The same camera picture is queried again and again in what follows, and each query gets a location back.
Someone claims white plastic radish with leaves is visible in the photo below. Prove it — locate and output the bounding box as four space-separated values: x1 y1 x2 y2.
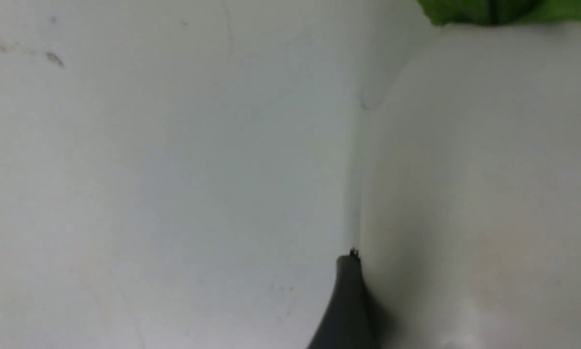
359 0 581 349

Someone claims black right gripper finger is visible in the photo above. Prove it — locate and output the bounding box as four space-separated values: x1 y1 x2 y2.
308 248 379 349

